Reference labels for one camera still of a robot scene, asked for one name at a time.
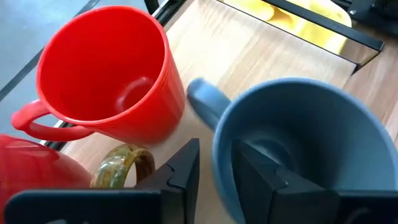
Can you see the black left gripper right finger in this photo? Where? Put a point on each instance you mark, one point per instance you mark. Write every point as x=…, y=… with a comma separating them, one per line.
x=264, y=186

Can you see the yellow cloth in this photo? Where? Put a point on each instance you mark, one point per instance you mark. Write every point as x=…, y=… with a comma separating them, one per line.
x=311, y=31

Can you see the green brown ceramic mug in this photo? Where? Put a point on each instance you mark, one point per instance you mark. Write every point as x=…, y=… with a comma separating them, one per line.
x=115, y=168

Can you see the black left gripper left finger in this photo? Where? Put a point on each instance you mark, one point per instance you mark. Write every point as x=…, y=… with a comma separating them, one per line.
x=177, y=174

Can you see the blue grey mug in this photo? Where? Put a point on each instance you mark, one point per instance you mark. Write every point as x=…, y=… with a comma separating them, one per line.
x=311, y=124

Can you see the black metal table frame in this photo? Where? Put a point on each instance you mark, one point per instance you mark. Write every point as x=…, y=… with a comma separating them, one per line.
x=163, y=9

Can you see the small red mug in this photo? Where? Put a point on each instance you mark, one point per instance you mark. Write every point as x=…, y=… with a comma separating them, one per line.
x=31, y=168

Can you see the large red mug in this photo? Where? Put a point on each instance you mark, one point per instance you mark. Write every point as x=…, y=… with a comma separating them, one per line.
x=102, y=68

